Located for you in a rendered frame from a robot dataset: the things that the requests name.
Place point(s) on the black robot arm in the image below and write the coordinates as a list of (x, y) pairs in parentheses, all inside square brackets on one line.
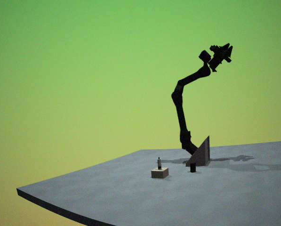
[(185, 136)]

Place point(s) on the beige square block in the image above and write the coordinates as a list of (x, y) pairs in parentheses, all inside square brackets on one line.
[(160, 173)]

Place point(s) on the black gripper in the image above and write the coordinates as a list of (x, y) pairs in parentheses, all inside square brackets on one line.
[(226, 53)]

